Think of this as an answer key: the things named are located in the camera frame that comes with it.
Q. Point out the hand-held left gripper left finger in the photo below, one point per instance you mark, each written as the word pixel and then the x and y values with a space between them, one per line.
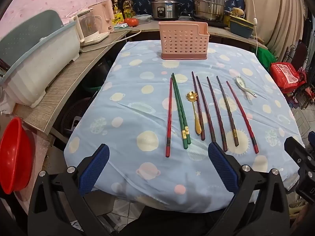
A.
pixel 94 167

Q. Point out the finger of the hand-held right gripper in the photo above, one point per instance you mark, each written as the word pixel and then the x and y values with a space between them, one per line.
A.
pixel 295 150

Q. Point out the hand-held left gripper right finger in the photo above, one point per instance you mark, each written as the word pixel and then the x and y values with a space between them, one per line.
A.
pixel 222 167

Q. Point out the green chopstick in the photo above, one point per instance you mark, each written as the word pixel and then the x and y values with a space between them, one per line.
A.
pixel 189 140
pixel 185 145

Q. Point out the gold flower spoon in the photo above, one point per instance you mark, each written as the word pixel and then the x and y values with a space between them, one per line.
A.
pixel 198 125

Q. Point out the maroon chopstick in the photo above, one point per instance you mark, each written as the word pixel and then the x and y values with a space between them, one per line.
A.
pixel 217 118
pixel 200 120
pixel 208 114

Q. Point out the black and red chopstick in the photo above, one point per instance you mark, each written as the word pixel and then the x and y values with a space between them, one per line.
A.
pixel 228 113

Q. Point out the white ceramic spoon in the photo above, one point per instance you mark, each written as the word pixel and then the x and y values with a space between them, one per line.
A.
pixel 252 94
pixel 249 99

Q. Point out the pink perforated utensil basket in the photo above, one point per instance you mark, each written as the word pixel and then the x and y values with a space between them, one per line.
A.
pixel 183 41

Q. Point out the dark plastic basket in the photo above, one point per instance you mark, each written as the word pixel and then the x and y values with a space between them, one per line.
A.
pixel 72 118

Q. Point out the red printed bag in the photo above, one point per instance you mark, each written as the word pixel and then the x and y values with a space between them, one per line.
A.
pixel 284 77

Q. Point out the blue planet print tablecloth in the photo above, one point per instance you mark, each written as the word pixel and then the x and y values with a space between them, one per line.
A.
pixel 137 103

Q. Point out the red plastic basin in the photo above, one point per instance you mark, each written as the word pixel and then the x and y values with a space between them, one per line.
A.
pixel 14 157

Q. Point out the wooden counter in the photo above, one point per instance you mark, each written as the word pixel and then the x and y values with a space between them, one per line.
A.
pixel 64 83

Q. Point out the green plastic bag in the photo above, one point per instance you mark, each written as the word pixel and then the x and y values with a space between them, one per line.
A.
pixel 267 57

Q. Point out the white dish rack teal lid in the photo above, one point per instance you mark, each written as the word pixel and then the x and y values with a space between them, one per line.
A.
pixel 37 61

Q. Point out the stack of teal bowls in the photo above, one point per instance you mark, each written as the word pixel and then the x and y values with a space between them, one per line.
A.
pixel 241 27

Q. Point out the glass kettle white base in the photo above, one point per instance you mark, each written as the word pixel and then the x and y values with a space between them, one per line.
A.
pixel 89 25

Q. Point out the beige curtain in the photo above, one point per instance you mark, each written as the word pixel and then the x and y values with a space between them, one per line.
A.
pixel 275 9

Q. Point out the black induction cooktop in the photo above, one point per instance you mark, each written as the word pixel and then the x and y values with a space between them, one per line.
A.
pixel 216 24

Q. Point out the green and white packet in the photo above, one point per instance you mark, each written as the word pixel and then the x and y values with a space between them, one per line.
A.
pixel 121 26

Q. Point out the red tomato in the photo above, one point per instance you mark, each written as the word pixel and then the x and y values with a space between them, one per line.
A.
pixel 131 22

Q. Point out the brown potato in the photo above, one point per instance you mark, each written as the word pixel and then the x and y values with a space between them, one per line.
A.
pixel 237 11

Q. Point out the bottle with yellow label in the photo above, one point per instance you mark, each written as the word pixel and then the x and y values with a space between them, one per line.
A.
pixel 117 14

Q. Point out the pink electric kettle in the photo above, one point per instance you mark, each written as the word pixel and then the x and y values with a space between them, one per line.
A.
pixel 104 12

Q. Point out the clear food container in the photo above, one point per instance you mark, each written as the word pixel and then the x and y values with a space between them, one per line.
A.
pixel 143 19

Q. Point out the yellow cooking oil bottle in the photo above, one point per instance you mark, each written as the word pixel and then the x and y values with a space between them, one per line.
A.
pixel 128 8

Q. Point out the stainless steel steamer pot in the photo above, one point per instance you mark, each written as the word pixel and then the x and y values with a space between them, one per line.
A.
pixel 209 2

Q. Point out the silver rice cooker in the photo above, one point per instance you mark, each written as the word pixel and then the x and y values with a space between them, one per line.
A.
pixel 165 7

